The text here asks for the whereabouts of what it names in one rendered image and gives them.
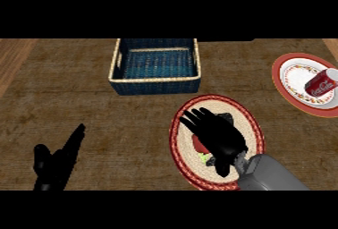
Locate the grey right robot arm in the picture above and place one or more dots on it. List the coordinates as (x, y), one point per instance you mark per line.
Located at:
(266, 174)

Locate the red-rimmed white plate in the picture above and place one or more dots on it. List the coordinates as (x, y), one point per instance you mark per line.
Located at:
(296, 78)

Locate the blue wicker basket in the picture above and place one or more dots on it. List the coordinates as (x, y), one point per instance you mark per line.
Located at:
(155, 66)

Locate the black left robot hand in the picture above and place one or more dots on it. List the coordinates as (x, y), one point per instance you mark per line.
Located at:
(56, 167)

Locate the round red-rimmed woven placemat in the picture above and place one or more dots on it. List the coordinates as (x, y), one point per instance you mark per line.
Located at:
(247, 128)

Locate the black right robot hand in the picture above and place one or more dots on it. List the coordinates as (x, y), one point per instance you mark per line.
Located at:
(217, 135)

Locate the red bell pepper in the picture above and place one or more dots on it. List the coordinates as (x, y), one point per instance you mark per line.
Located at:
(201, 148)

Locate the red soda can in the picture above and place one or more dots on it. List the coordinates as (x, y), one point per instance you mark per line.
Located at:
(322, 83)

